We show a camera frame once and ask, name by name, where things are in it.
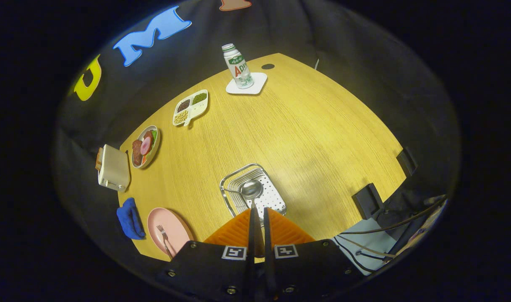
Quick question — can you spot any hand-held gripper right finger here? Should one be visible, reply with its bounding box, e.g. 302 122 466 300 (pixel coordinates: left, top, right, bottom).
263 207 365 302

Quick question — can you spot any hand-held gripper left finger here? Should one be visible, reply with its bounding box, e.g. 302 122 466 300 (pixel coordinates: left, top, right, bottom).
157 204 256 302

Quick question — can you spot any wooden-handled metal spoon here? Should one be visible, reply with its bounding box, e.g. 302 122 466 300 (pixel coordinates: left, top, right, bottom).
240 180 265 257

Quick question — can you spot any wooden-handled metal fork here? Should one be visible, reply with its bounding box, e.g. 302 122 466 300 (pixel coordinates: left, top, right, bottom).
156 225 175 259

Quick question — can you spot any pink plate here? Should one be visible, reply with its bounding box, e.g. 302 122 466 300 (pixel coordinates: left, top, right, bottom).
147 207 195 257

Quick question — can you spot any large black table clamp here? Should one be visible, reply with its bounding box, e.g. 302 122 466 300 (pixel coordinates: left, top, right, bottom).
351 183 384 220

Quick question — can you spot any blue cloth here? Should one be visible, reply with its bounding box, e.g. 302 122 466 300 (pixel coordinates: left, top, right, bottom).
116 197 146 240

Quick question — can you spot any grey food plate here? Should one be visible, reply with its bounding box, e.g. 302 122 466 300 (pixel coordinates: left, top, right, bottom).
131 125 161 169

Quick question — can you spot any white divided bean dish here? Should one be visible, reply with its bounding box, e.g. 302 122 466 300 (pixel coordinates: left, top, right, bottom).
172 89 209 127

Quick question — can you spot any white toaster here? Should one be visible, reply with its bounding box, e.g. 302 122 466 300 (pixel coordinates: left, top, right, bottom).
97 144 131 192

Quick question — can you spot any white square coaster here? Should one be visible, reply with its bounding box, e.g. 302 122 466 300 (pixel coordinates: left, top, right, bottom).
226 72 268 95

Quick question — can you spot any small black table clamp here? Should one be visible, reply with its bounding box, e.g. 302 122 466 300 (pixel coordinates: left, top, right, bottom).
396 147 418 177

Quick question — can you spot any white drink bottle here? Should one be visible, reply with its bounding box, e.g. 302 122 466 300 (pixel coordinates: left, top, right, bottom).
221 43 255 89

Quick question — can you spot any black backdrop cloth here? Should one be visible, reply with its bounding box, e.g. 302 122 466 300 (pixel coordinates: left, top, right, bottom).
52 0 461 286

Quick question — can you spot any metal wire basket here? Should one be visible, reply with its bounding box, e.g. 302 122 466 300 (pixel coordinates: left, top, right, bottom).
219 163 287 227

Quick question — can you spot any thin black cable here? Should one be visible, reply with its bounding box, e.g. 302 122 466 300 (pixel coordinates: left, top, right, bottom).
334 236 385 264

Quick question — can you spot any beige cable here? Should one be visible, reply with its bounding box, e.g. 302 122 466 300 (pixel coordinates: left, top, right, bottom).
337 235 396 258

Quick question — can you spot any thick black cable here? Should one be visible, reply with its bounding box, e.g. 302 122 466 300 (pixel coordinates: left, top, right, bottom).
339 196 448 235

